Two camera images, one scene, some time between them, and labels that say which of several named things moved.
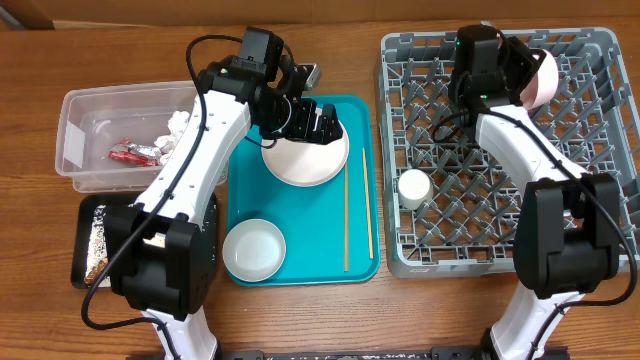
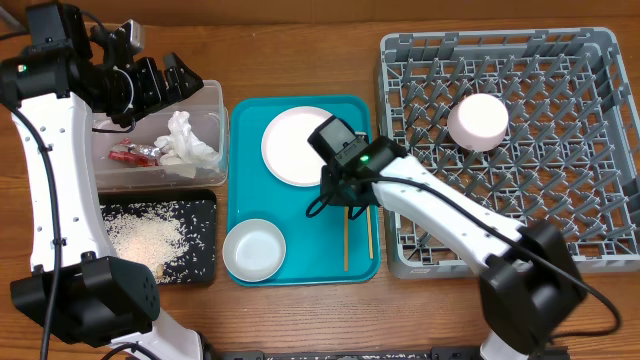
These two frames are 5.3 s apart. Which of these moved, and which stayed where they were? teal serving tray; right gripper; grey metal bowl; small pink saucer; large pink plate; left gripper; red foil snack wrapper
Moved: left gripper; small pink saucer; right gripper
Stayed: teal serving tray; grey metal bowl; red foil snack wrapper; large pink plate
